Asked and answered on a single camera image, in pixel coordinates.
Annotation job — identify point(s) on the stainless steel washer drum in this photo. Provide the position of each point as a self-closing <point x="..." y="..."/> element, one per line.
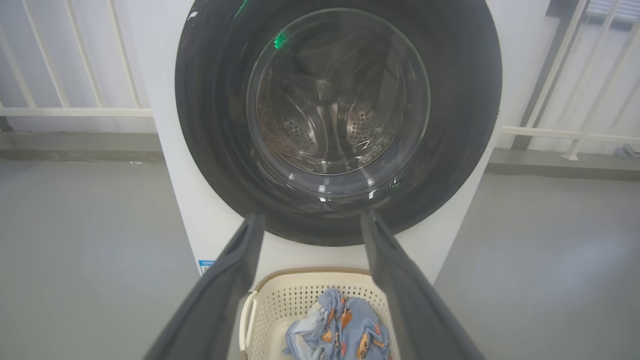
<point x="300" y="135"/>

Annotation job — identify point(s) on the blue bear print garment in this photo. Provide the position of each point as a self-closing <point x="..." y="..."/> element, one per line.
<point x="350" y="325"/>

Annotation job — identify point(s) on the blue energy label sticker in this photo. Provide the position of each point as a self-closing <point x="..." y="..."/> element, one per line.
<point x="205" y="266"/>

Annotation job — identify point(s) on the round black glass washer door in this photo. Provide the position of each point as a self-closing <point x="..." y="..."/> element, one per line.
<point x="210" y="100"/>

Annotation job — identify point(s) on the dark grey window mullion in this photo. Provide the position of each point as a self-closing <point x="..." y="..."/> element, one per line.
<point x="535" y="87"/>

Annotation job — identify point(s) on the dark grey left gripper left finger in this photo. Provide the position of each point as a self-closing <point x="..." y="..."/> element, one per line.
<point x="215" y="300"/>

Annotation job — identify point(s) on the white front-load washing machine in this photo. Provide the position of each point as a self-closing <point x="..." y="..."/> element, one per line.
<point x="210" y="220"/>

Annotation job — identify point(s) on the cream perforated laundry basket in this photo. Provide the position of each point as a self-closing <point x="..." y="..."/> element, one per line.
<point x="280" y="310"/>

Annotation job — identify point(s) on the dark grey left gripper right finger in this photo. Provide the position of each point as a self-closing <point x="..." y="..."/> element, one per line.
<point x="410" y="310"/>

